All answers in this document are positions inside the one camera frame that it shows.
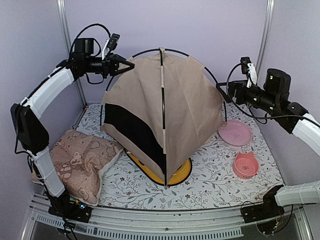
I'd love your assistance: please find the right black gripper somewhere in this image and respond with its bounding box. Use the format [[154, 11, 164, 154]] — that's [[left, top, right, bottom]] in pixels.
[[215, 79, 278, 114]]

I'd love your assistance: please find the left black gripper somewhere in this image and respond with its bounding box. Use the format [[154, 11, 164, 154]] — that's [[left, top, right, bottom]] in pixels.
[[85, 52, 136, 78]]

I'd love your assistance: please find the beige fabric pet tent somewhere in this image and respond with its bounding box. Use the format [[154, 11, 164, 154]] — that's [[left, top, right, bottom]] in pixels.
[[101, 48, 223, 186]]

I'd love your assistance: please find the brown patterned pet cushion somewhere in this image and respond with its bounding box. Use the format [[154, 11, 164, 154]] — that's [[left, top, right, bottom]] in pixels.
[[30, 128, 124, 207]]

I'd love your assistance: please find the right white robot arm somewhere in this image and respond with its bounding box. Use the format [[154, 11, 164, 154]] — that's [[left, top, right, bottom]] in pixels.
[[216, 68, 320, 218]]

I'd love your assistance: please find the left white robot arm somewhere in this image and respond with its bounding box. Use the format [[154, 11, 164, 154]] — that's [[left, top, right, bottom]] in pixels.
[[10, 33, 135, 217]]

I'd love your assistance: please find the pink flat plate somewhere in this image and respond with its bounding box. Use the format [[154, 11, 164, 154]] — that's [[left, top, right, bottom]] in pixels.
[[218, 120, 252, 147]]

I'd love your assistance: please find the pink cat-ear bowl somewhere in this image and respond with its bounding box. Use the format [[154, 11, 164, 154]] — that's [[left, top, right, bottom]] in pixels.
[[232, 151, 259, 180]]

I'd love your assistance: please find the yellow double bowl holder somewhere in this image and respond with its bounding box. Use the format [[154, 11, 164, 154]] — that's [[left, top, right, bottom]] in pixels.
[[125, 151, 193, 187]]

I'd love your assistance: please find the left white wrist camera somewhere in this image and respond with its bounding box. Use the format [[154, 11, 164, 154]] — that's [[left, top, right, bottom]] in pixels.
[[101, 33, 120, 60]]

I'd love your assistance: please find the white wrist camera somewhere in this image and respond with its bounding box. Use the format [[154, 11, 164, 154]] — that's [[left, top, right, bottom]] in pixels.
[[101, 33, 120, 60], [240, 56, 258, 88]]

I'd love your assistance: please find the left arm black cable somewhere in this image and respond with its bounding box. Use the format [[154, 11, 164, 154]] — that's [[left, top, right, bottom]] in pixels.
[[68, 23, 111, 61]]

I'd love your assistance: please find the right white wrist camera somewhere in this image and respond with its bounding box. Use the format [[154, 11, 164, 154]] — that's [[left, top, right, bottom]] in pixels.
[[240, 56, 258, 88]]

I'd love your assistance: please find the left aluminium frame post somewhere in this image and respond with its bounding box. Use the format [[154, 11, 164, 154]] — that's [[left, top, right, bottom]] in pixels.
[[56, 0, 87, 108]]

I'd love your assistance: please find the aluminium frame post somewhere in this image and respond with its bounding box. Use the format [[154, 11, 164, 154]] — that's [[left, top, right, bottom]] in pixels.
[[256, 0, 275, 72], [56, 0, 87, 108]]

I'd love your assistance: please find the right aluminium frame post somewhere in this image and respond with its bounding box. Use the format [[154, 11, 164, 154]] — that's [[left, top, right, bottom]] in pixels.
[[256, 0, 275, 72]]

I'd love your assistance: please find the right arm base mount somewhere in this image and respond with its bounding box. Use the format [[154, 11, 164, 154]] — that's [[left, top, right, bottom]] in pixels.
[[240, 184, 285, 235]]

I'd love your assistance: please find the front aluminium table rail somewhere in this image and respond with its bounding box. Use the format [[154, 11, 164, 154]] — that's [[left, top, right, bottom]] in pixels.
[[21, 194, 315, 240]]

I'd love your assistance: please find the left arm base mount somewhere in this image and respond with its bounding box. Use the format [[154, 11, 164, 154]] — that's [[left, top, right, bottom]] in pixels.
[[47, 190, 92, 223]]

